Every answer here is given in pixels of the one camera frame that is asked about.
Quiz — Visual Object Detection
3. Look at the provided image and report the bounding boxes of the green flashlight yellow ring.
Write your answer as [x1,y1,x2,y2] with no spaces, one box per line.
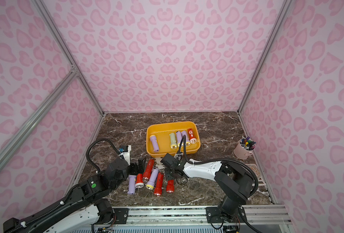
[169,132,178,150]

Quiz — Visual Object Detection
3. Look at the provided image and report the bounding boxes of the red flashlight white logo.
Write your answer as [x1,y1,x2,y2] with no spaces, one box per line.
[188,128,197,144]

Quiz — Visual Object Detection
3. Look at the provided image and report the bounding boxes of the purple flashlight yellow top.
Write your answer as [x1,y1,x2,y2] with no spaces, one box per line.
[149,135,159,153]

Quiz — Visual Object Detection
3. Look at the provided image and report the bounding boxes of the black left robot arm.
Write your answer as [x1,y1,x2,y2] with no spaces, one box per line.
[3,138,146,233]

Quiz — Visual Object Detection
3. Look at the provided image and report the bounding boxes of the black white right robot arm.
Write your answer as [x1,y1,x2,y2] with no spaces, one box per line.
[161,136,260,233]

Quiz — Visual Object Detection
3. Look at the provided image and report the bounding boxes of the yellow plastic storage tray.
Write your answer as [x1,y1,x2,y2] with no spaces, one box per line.
[146,121,201,157]

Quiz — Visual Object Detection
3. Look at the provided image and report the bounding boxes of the red flashlight white head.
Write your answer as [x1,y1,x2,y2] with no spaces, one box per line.
[135,173,144,188]

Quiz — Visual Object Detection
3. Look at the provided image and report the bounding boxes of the pink pen holder cup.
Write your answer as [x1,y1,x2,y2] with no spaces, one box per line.
[234,136,256,160]

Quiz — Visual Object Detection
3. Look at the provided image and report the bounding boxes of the white kitchen scale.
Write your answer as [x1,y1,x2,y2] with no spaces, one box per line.
[247,164,266,186]

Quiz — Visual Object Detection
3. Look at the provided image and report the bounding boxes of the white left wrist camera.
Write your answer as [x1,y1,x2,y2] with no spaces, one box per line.
[119,145,131,165]

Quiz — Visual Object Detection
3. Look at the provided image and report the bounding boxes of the purple flashlight yellow ring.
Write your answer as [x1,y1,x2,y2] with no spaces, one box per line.
[145,167,159,191]

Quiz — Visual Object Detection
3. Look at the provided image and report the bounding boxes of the aluminium diagonal frame bar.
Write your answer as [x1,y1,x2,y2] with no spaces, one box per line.
[0,68,78,172]

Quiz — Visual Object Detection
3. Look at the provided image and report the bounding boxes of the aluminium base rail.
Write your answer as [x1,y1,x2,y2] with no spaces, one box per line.
[39,204,295,233]

